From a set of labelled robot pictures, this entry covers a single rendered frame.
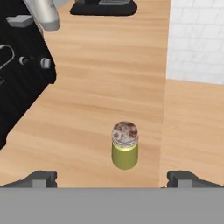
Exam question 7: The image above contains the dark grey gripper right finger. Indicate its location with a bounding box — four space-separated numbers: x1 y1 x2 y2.
166 171 224 189

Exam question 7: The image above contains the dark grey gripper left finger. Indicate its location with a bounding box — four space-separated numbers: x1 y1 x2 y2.
0 171 58 189

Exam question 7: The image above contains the yellow-green shaker with speckled lid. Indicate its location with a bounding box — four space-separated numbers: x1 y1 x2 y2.
110 121 139 171

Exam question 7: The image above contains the black hob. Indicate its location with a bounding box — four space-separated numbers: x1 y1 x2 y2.
0 0 58 151

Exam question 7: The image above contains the grey hob knob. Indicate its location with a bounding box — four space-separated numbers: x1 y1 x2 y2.
39 57 53 69
18 56 32 66

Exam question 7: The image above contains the black small appliance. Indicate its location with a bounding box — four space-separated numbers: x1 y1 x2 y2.
69 0 138 17

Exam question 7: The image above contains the silver pan handle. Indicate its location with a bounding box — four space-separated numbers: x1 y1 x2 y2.
24 0 61 32

